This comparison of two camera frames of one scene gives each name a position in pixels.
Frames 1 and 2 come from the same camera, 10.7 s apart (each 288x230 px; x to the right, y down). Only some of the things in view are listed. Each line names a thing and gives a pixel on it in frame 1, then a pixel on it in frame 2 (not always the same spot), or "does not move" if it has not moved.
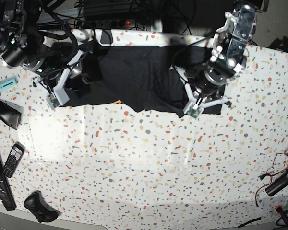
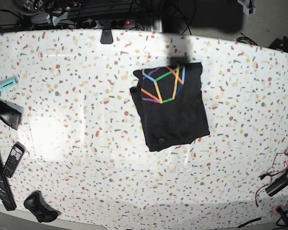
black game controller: x=36 y=204 does not move
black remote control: x=15 y=157 does not move
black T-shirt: x=143 y=77 → x=171 y=101
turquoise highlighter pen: x=5 y=84 does not move
